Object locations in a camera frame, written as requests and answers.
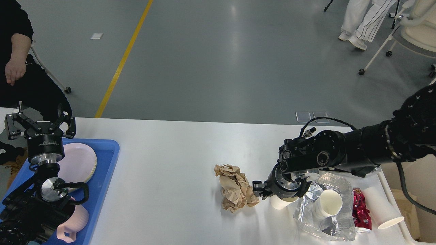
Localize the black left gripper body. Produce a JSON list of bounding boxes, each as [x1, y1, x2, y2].
[[27, 132, 64, 165]]

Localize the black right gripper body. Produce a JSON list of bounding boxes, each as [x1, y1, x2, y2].
[[267, 163, 312, 199]]

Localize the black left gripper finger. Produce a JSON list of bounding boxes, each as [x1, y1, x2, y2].
[[5, 101, 38, 140], [51, 104, 76, 138]]

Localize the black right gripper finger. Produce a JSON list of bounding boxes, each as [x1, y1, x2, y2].
[[252, 180, 273, 199]]

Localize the white paper cup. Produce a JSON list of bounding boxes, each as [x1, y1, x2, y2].
[[270, 195, 299, 210], [362, 187, 405, 229], [312, 190, 343, 219]]

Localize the brown paper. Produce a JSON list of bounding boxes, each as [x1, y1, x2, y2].
[[214, 164, 260, 213]]

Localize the pink plate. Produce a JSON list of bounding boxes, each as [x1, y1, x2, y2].
[[58, 143, 95, 182]]

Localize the clear plastic wrap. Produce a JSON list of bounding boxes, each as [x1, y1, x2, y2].
[[293, 173, 356, 241]]

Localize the pink ribbed mug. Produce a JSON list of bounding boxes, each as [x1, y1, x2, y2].
[[56, 205, 89, 243]]

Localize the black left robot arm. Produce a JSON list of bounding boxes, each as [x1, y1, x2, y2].
[[0, 102, 89, 245]]

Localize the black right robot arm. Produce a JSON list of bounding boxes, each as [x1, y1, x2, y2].
[[252, 84, 436, 214]]

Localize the seated person's hand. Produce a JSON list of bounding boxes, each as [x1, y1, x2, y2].
[[4, 58, 26, 86]]

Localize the blue plastic tray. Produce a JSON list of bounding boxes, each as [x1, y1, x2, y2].
[[0, 138, 120, 245]]

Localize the chair leg with caster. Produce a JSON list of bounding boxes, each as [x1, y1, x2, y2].
[[31, 41, 72, 94]]

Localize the person in black clothes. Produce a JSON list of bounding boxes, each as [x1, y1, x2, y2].
[[0, 0, 72, 121]]

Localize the yellow plate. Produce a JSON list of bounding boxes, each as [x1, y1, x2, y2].
[[82, 153, 97, 183]]

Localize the metal floor plates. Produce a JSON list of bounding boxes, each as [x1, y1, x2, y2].
[[295, 111, 330, 124]]

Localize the crushed red wrapper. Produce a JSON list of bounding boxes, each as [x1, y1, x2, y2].
[[352, 188, 372, 233]]

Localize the crumpled aluminium foil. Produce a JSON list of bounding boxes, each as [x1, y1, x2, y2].
[[352, 165, 380, 178]]

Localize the white paper cup lying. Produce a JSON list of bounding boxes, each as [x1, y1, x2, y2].
[[362, 187, 405, 229]]

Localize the beige plastic bin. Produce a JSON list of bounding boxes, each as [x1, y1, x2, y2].
[[381, 155, 436, 242]]

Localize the person in white trousers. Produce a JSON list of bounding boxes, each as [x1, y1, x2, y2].
[[338, 0, 397, 51]]

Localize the white office chair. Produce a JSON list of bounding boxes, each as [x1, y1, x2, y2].
[[358, 0, 436, 76]]

